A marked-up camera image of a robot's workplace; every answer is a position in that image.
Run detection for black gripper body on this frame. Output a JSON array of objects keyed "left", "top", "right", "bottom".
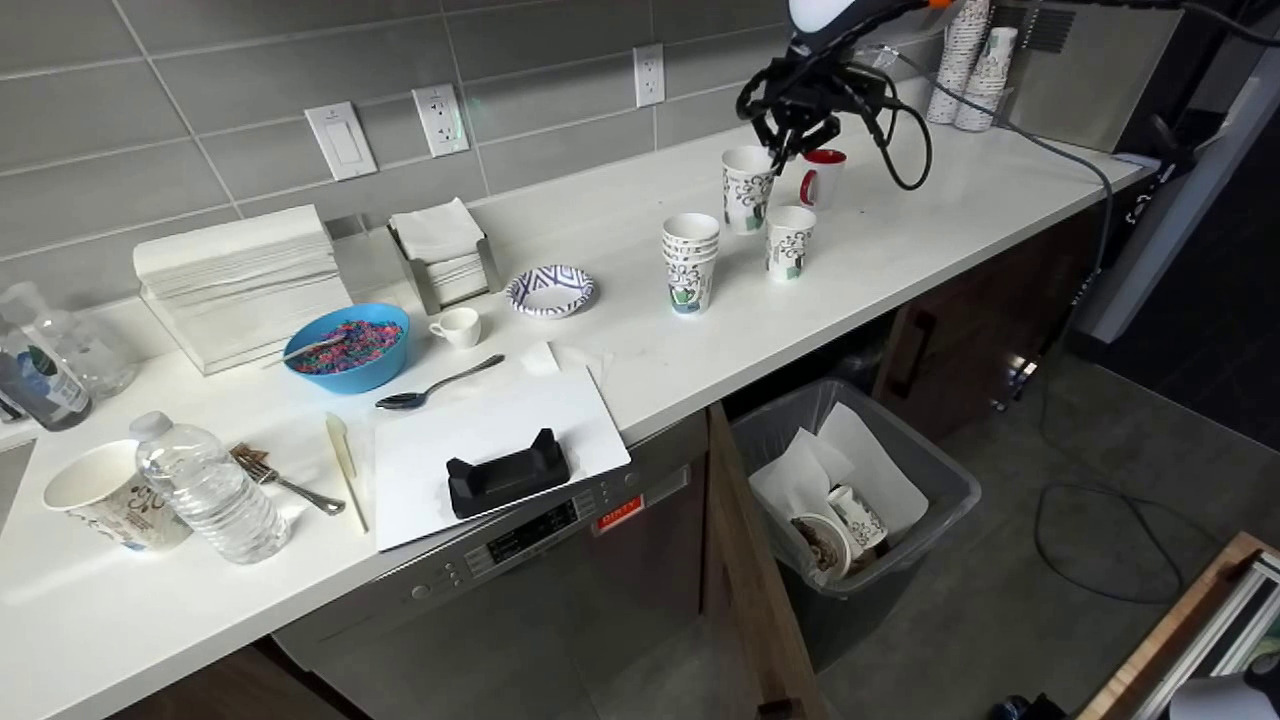
[{"left": 736, "top": 53, "right": 863, "bottom": 133}]

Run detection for small white cup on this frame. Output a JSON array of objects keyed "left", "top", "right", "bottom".
[{"left": 426, "top": 303, "right": 485, "bottom": 352}]

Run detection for discarded paper cup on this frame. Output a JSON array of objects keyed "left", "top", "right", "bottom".
[{"left": 790, "top": 506, "right": 858, "bottom": 584}]

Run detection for large brown patterned paper cup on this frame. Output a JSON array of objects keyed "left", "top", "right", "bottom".
[{"left": 42, "top": 438, "right": 196, "bottom": 558}]

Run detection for dark wooden base cabinet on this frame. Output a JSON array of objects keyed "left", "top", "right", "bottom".
[{"left": 872, "top": 196, "right": 1117, "bottom": 452}]

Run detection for blue patterned paper bowl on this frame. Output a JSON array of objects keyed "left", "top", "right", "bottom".
[{"left": 504, "top": 260, "right": 602, "bottom": 325}]

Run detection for white square containers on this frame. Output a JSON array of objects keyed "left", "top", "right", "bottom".
[{"left": 386, "top": 196, "right": 496, "bottom": 313}]

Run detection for grey slanted panel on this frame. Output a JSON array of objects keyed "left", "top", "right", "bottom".
[{"left": 1073, "top": 58, "right": 1280, "bottom": 352}]

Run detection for white cutting board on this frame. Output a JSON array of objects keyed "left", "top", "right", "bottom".
[{"left": 367, "top": 359, "right": 638, "bottom": 558}]

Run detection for grey trash bin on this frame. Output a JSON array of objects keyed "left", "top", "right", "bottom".
[{"left": 729, "top": 377, "right": 990, "bottom": 672}]

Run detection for black plastic holder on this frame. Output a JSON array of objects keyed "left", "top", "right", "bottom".
[{"left": 442, "top": 424, "right": 578, "bottom": 522}]

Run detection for open cabinet door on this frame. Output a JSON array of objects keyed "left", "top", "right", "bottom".
[{"left": 701, "top": 402, "right": 831, "bottom": 720}]

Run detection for dark metal spoon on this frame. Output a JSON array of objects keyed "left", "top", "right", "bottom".
[{"left": 371, "top": 352, "right": 509, "bottom": 415}]

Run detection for blue plastic bowl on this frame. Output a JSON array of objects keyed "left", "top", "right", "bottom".
[{"left": 281, "top": 299, "right": 421, "bottom": 402}]

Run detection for steel dishwasher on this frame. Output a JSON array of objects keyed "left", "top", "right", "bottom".
[{"left": 273, "top": 408, "right": 711, "bottom": 720}]

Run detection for thin wooden stick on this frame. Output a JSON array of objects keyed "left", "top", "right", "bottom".
[{"left": 326, "top": 408, "right": 371, "bottom": 537}]

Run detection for metal fork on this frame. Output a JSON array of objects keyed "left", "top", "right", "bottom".
[{"left": 230, "top": 441, "right": 350, "bottom": 522}]

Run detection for clear plastic water bottle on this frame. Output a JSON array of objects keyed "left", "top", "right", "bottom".
[{"left": 128, "top": 408, "right": 292, "bottom": 567}]

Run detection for clear plastic container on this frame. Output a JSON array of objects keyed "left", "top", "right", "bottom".
[{"left": 35, "top": 299, "right": 145, "bottom": 402}]

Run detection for clear jar blue label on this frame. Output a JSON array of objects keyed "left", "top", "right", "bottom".
[{"left": 0, "top": 282, "right": 95, "bottom": 438}]

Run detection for white mug red handle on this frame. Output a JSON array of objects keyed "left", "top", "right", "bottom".
[{"left": 795, "top": 145, "right": 854, "bottom": 211}]

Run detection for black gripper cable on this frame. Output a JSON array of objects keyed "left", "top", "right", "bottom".
[{"left": 854, "top": 65, "right": 939, "bottom": 196}]

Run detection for white wall outlet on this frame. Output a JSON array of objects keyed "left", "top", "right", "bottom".
[
  {"left": 409, "top": 79, "right": 471, "bottom": 161},
  {"left": 630, "top": 41, "right": 670, "bottom": 114}
]

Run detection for black power cable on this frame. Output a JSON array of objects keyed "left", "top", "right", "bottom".
[{"left": 875, "top": 53, "right": 1129, "bottom": 316}]

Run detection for white wall switch plate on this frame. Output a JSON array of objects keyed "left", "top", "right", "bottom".
[{"left": 302, "top": 102, "right": 379, "bottom": 186}]

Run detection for black floor cable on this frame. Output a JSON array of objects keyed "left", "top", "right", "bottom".
[{"left": 1030, "top": 477, "right": 1198, "bottom": 611}]

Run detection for light wooden frame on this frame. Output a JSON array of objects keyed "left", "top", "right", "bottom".
[{"left": 1075, "top": 528, "right": 1280, "bottom": 720}]

